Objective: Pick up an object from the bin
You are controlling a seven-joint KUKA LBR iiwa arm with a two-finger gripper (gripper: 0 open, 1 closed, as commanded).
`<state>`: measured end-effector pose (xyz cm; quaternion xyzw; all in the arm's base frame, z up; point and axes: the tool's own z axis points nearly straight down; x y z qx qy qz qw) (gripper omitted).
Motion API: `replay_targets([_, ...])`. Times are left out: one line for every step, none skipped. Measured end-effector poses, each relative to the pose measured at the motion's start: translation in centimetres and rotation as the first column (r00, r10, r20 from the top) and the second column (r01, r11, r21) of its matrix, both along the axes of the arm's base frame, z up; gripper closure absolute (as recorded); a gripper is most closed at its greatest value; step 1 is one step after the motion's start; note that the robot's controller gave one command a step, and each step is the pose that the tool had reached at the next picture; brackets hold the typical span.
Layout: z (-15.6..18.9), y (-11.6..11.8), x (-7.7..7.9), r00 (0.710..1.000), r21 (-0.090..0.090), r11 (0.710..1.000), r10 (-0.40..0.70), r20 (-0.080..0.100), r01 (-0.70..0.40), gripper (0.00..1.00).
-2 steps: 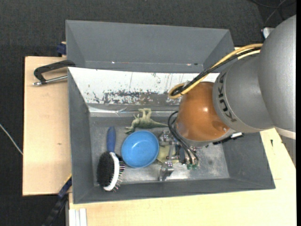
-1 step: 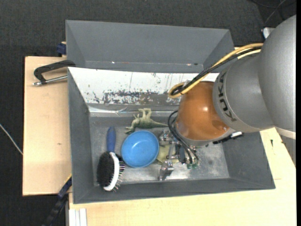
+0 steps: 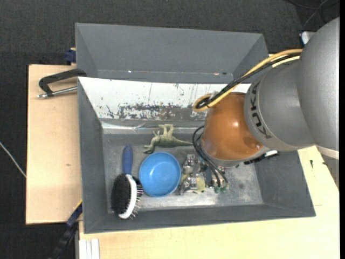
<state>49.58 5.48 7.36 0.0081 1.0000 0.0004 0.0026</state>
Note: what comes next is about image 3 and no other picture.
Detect blue-handled black hairbrush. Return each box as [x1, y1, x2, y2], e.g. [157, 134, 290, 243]
[111, 144, 144, 221]

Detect green toy dinosaur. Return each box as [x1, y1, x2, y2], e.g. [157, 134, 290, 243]
[142, 124, 194, 155]

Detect blue bowl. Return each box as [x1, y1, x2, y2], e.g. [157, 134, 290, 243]
[138, 152, 182, 198]

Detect grey metal bin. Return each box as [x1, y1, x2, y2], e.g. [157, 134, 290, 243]
[74, 22, 316, 234]

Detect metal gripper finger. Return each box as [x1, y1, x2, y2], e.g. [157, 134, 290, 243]
[182, 154, 199, 174]
[177, 176, 198, 196]

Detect pale yellow small object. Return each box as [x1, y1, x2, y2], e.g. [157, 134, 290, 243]
[195, 175, 206, 194]

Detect pale cardboard board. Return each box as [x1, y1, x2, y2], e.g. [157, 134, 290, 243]
[25, 64, 83, 225]

